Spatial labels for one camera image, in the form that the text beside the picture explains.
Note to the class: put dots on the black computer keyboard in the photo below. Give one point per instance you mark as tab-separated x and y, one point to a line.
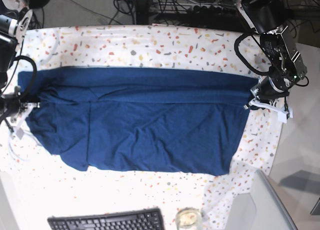
147	219

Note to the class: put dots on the grey monitor edge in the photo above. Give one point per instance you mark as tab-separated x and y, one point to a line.
270	212

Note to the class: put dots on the terrazzo patterned table cloth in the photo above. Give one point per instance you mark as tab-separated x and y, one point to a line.
40	185

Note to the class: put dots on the dark blue t-shirt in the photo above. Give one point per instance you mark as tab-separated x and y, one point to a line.
139	119

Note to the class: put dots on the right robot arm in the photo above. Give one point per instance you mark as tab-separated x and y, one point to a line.
15	17

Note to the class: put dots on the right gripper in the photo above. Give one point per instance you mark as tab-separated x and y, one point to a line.
15	111

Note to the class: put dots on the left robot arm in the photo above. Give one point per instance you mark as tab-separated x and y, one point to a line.
267	18

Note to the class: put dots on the clear glass jar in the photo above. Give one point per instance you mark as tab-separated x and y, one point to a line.
189	219

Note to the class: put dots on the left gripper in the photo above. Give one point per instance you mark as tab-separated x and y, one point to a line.
271	94

